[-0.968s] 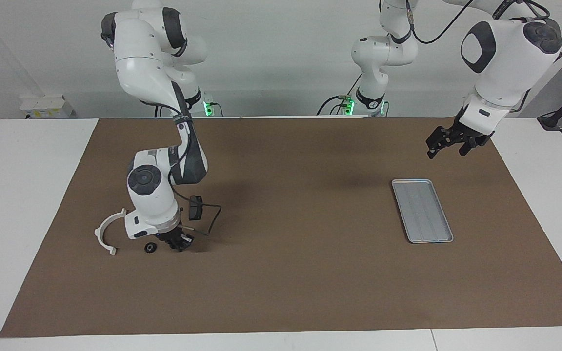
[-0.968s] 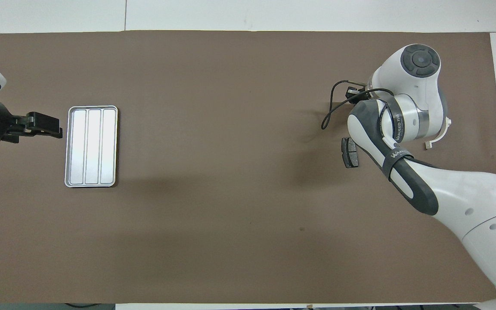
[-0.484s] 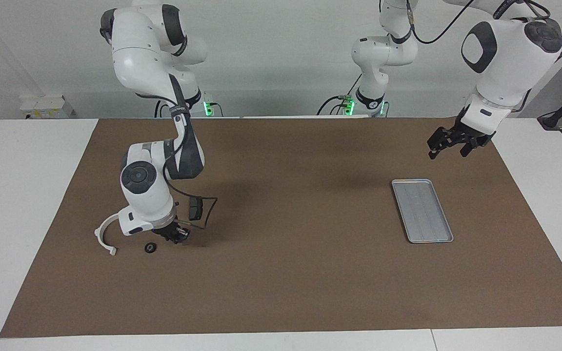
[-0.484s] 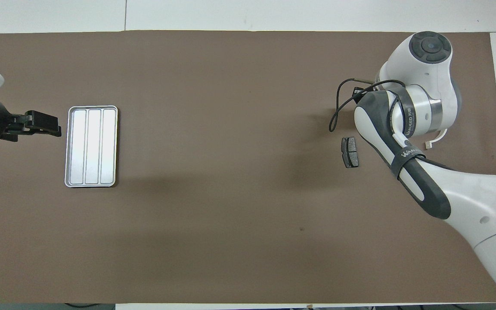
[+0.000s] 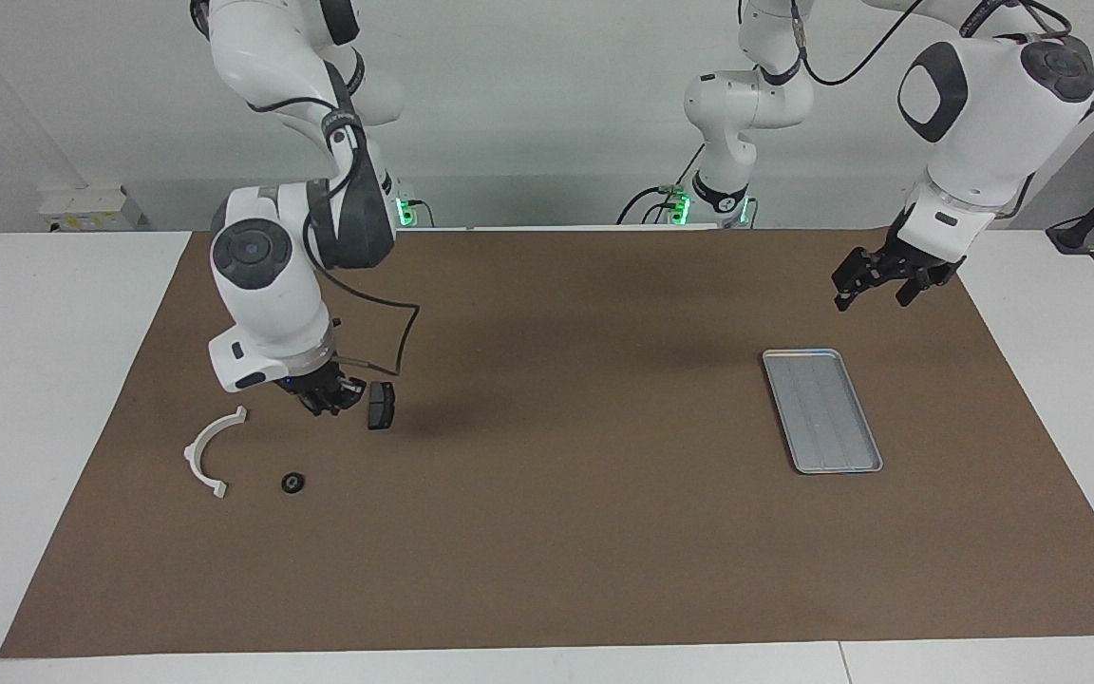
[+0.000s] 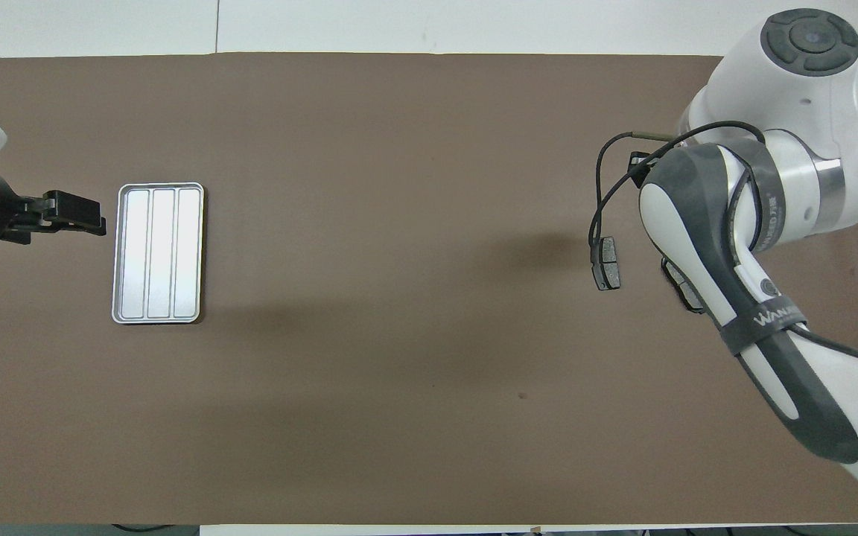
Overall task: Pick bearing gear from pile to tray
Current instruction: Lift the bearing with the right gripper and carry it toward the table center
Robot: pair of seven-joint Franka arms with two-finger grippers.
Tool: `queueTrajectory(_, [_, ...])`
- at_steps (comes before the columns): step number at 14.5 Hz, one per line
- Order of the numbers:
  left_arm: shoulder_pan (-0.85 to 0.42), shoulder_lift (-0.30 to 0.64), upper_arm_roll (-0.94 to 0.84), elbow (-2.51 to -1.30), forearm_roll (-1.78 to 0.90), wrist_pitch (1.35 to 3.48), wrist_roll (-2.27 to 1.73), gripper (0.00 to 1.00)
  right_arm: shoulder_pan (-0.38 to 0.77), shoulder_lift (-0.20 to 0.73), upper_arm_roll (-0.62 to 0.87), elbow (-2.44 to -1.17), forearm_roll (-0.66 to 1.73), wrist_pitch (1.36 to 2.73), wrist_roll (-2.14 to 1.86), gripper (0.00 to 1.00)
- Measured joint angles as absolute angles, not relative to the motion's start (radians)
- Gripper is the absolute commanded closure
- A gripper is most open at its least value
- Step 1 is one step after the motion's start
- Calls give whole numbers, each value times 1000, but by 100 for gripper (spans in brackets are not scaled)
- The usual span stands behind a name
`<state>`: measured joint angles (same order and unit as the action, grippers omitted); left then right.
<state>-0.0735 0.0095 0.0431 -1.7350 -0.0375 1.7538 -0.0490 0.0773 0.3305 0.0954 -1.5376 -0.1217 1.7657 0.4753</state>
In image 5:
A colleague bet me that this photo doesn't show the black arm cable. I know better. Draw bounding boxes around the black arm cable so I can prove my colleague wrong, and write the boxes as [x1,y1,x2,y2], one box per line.
[248,95,421,373]
[789,0,1075,86]

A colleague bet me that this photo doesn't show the dark rectangular brake pad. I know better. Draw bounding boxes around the dark rectangular brake pad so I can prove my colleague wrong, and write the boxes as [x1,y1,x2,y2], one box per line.
[367,381,398,431]

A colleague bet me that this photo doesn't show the black base cable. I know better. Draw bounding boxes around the black base cable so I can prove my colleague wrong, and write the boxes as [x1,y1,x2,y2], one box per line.
[615,142,709,226]

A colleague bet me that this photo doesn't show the silver metal tray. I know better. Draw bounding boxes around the silver metal tray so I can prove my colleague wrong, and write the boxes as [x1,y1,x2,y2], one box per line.
[762,349,884,475]

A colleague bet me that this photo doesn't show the white curved plastic bracket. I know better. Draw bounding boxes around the white curved plastic bracket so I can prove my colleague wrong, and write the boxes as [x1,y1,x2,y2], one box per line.
[183,406,249,500]

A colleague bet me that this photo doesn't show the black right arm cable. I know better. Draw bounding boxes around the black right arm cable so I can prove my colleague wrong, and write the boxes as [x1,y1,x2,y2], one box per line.
[248,95,421,373]

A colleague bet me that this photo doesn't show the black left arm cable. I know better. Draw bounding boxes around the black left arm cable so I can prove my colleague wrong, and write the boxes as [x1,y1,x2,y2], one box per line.
[789,0,1075,86]

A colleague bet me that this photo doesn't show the brown table mat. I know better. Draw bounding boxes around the brown table mat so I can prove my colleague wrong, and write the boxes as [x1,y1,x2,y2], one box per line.
[0,228,1094,659]

